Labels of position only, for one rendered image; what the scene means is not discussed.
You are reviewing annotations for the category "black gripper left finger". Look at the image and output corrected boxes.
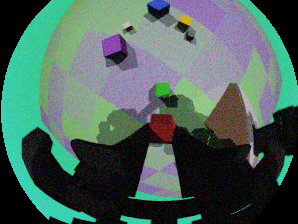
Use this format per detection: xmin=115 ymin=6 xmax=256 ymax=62
xmin=71 ymin=121 xmax=150 ymax=197

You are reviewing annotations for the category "green block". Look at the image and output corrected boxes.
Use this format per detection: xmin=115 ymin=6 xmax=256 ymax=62
xmin=156 ymin=83 xmax=170 ymax=97

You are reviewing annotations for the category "purple block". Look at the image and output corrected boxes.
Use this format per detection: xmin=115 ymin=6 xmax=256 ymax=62
xmin=101 ymin=34 xmax=128 ymax=60

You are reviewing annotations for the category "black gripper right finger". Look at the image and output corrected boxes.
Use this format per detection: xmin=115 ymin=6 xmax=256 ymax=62
xmin=172 ymin=125 xmax=251 ymax=198

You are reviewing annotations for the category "blue block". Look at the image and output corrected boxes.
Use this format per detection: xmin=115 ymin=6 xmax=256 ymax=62
xmin=148 ymin=0 xmax=170 ymax=19

